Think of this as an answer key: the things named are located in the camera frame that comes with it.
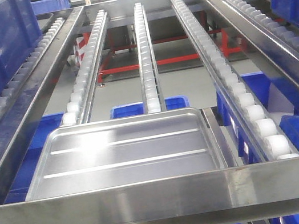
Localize right steel divider rail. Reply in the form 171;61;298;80
192;0;299;141

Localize small blue bin below centre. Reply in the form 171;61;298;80
110;95;190;119

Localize steel divider rail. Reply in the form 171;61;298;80
0;6;116;205
192;0;299;141

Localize far left roller track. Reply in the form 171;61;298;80
0;17;65;118

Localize silver metal tray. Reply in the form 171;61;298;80
27;107;227;201

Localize blue bin below right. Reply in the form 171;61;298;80
216;71;299;163

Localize right centre roller track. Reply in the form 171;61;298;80
171;0;299;164

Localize far right roller track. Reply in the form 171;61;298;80
225;0;299;52

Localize steel rack front crossbar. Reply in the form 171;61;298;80
0;157;299;224

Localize red metal floor frame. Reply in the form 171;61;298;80
74;0;299;86

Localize blue bin below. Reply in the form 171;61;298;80
216;71;299;163
4;112;63;204

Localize blue bin below left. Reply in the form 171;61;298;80
4;112;63;204

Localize left steel divider rail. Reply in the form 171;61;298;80
0;6;116;205

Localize roller track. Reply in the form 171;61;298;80
225;0;299;52
171;0;299;164
60;10;108;127
0;17;65;118
134;2;166;114

